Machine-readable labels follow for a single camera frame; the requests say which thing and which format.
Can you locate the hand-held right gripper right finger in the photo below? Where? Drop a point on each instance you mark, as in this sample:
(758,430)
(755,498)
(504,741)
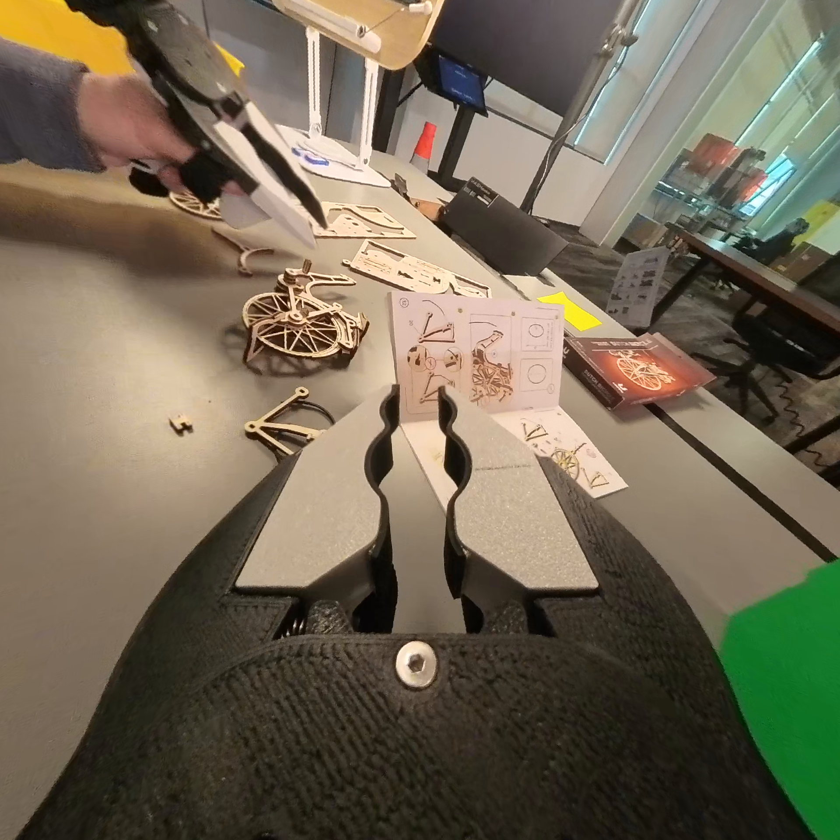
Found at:
(518,518)

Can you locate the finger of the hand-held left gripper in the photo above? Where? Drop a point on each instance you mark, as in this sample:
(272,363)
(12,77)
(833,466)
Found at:
(275,203)
(266,141)

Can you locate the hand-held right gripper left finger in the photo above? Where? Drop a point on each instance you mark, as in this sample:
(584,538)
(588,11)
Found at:
(315,512)

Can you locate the wooden triangle frame part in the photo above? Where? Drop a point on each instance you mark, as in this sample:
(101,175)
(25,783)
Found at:
(279,426)

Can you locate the white instruction booklet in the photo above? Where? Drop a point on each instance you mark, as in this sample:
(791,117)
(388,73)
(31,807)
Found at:
(499,341)

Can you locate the wooden bicycle model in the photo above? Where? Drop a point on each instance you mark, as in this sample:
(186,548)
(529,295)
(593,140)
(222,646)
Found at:
(295,321)

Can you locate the person's left hand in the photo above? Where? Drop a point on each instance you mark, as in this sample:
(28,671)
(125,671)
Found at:
(124,124)

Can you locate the wooden fork part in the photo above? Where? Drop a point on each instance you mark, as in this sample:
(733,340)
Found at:
(244,253)

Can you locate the wooden spoked wheel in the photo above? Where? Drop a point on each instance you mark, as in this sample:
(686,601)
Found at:
(190,205)

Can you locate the wooden part sheet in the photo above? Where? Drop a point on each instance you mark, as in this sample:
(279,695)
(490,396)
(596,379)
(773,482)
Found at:
(407,269)
(367,223)

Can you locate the black rubber band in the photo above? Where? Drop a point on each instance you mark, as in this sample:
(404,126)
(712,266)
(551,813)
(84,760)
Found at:
(323,412)

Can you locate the yellow plastic bin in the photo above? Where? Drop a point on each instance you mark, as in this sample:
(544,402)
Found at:
(59,33)

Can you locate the small brown object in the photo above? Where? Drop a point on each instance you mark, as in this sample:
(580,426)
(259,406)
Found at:
(433,208)

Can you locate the orange cone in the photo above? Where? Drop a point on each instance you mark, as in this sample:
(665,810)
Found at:
(425,144)

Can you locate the small wooden piece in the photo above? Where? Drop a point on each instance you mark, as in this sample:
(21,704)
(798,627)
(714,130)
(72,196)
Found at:
(179,424)

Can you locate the wooden book stand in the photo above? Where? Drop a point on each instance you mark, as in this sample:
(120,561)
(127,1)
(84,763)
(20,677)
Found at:
(394,39)

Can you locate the dark red product box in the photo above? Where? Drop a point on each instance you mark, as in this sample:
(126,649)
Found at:
(636,374)

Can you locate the black monitor stand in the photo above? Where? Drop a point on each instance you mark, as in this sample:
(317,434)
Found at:
(459,144)

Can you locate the small tablet screen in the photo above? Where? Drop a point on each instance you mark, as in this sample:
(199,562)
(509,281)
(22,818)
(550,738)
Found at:
(463,82)

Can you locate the yellow sticky note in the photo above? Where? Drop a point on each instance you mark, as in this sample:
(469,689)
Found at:
(568,312)

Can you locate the black flat box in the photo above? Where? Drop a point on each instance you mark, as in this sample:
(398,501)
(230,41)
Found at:
(505,229)

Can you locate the printed paper leaflet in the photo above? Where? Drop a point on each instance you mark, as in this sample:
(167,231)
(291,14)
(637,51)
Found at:
(636,285)

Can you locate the large black monitor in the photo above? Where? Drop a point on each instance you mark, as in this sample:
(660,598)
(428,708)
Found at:
(525,46)

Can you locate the black office chair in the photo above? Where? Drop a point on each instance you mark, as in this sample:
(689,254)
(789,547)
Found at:
(754,354)

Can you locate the black light stand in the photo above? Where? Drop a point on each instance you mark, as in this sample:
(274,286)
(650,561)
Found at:
(577,111)

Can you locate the green plastic bin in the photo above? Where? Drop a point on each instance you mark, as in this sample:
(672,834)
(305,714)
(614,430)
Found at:
(787,689)

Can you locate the long brown table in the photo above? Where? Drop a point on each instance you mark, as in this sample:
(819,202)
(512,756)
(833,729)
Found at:
(754,269)

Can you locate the metal storage shelf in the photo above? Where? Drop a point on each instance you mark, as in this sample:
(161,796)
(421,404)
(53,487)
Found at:
(722,184)

